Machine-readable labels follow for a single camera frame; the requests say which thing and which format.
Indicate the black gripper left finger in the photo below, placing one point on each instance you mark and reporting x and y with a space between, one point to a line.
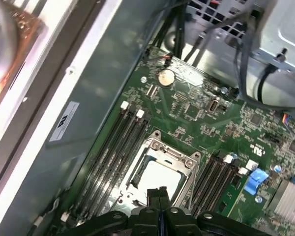
142 221

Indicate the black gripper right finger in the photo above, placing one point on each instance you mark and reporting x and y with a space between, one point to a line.
177 221

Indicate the silver green CPU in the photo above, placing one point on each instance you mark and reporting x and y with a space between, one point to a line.
162 174

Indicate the metal socket cover frame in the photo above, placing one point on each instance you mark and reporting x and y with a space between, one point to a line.
169 157

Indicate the CPU socket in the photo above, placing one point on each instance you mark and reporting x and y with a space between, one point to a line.
154 145

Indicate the blue card retention latch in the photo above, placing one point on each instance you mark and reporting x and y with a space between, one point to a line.
256 178

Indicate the black square chip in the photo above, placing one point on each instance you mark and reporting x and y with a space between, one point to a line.
190 111

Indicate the silver finned heatsink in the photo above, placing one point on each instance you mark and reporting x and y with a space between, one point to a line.
290 201

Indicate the green motherboard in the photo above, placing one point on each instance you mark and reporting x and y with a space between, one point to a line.
162 105

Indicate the silver internal USB port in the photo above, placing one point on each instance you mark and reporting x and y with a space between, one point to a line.
213 107

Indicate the white label sticker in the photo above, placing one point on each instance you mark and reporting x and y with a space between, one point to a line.
64 123

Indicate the round coin battery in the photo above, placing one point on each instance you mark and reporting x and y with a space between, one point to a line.
166 78

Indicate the black open PC case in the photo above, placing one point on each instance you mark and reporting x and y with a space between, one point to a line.
96 81

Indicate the metal drive cage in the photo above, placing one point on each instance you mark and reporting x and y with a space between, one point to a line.
285 29

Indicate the brown square base plate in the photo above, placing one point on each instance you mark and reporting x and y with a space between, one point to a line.
27 34

